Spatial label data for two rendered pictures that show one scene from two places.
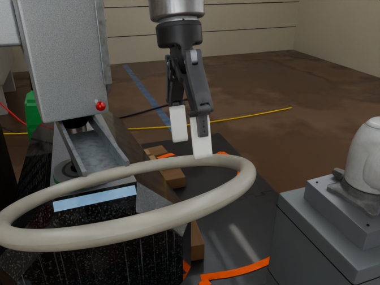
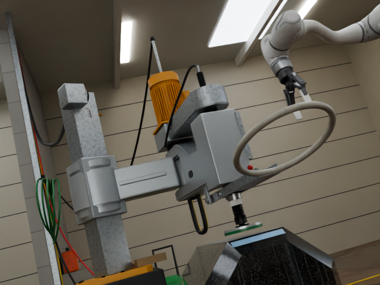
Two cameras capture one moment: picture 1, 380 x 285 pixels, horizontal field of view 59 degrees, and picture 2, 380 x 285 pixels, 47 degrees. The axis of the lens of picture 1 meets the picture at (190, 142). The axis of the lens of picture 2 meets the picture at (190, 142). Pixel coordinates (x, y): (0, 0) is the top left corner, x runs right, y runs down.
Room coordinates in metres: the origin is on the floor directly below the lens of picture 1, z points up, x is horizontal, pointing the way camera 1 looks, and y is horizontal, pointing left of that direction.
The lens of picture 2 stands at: (-1.38, 0.29, 0.86)
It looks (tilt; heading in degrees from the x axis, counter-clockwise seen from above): 12 degrees up; 7
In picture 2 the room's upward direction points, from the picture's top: 15 degrees counter-clockwise
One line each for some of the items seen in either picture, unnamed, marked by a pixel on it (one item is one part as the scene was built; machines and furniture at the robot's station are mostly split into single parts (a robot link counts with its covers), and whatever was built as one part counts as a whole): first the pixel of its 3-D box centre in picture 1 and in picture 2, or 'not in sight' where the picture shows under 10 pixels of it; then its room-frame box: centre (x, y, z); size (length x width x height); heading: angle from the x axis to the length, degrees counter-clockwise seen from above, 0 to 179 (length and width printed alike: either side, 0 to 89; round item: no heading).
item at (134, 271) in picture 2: not in sight; (114, 276); (1.51, 1.35, 0.76); 0.49 x 0.49 x 0.05; 19
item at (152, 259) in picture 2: not in sight; (150, 259); (1.54, 1.09, 0.81); 0.20 x 0.10 x 0.05; 117
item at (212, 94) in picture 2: not in sight; (190, 123); (1.44, 0.59, 1.60); 0.96 x 0.25 x 0.17; 28
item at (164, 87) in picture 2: not in sight; (170, 101); (1.72, 0.72, 1.88); 0.31 x 0.28 x 0.40; 118
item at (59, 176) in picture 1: (82, 168); (242, 227); (1.13, 0.42, 0.85); 0.21 x 0.21 x 0.01
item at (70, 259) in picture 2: not in sight; (70, 261); (4.01, 2.79, 1.00); 0.50 x 0.22 x 0.33; 20
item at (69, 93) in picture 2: not in sight; (73, 96); (1.36, 1.31, 2.00); 0.20 x 0.18 x 0.15; 109
